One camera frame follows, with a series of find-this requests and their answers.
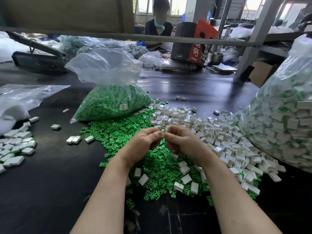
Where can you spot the person's left hand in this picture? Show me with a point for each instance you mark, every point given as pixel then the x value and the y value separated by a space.
pixel 139 144

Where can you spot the person's right hand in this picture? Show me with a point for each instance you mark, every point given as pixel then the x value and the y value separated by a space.
pixel 191 141

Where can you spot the pile of green parts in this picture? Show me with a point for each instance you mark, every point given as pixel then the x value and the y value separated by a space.
pixel 109 133

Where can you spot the pile of white plastic caps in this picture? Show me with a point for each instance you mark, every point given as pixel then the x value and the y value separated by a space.
pixel 239 142

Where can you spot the pile of assembled white pieces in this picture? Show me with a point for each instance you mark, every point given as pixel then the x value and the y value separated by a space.
pixel 17 146

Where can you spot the person's right forearm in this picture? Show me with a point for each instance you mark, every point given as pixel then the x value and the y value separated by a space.
pixel 236 204

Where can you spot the person's left forearm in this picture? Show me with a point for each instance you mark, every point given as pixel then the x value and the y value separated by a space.
pixel 105 204

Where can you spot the bag of green clips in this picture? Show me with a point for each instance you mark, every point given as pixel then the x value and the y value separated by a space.
pixel 112 102

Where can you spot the large bag of white caps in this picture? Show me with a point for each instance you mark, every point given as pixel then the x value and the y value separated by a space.
pixel 287 115

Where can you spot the clear bag of pale parts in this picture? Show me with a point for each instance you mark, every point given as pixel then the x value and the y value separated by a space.
pixel 85 45

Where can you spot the white paper sheets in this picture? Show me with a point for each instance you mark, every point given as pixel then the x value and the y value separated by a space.
pixel 222 68

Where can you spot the crumpled white plastic bag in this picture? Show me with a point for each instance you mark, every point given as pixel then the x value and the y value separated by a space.
pixel 153 60

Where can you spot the metal bowl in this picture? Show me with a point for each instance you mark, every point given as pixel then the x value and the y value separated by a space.
pixel 215 58

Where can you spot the black and red box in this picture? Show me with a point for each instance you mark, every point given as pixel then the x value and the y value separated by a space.
pixel 191 45

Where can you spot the cardboard box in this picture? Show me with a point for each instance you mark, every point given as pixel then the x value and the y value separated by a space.
pixel 263 73

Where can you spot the black table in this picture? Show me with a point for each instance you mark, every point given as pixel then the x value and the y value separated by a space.
pixel 48 197

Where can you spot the empty clear plastic bag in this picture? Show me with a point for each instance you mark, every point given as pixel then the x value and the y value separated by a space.
pixel 27 95

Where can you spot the white bags on shelf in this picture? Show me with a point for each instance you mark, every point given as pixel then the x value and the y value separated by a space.
pixel 258 30

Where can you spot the brown board panel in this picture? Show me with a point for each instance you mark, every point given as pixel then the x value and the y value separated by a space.
pixel 66 13

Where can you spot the white plastic sheet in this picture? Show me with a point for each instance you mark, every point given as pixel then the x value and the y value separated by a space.
pixel 9 48

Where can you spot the grey metal shelf frame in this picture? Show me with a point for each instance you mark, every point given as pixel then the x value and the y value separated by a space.
pixel 97 35

